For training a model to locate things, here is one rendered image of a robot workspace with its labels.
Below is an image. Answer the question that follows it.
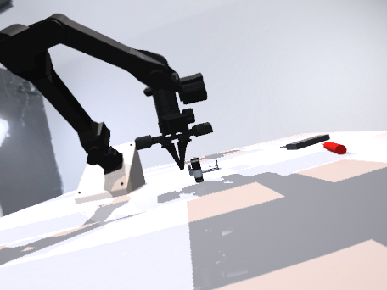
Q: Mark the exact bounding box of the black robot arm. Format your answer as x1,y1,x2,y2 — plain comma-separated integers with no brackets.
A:
0,14,207,175

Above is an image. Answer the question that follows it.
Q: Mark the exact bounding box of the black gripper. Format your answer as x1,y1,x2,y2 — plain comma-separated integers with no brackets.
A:
134,105,213,170

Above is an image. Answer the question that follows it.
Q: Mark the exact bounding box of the black and silver battery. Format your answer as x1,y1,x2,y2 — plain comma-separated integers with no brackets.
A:
190,157,204,183

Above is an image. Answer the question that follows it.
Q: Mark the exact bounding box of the black rectangular bar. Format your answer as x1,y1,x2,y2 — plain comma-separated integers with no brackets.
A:
286,134,331,150

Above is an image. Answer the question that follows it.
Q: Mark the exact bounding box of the red cylinder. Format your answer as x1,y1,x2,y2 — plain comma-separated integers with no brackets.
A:
321,142,347,155

